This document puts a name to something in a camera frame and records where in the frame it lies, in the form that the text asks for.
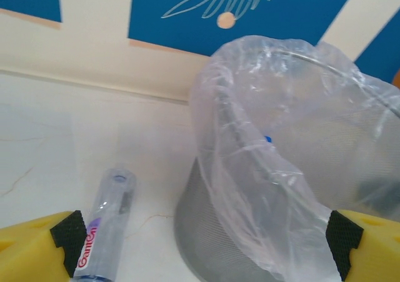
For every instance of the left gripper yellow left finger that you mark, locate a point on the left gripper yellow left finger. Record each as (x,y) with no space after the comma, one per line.
(31,254)

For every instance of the grey metal mesh bin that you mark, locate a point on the grey metal mesh bin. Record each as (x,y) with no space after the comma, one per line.
(200,232)

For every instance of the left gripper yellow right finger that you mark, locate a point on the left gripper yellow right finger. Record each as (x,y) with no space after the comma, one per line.
(375,254)

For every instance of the clear plastic bin liner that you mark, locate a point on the clear plastic bin liner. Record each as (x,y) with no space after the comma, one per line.
(250,107)

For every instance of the clear bottle purple Ganten label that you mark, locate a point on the clear bottle purple Ganten label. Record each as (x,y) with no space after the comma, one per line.
(103,232)

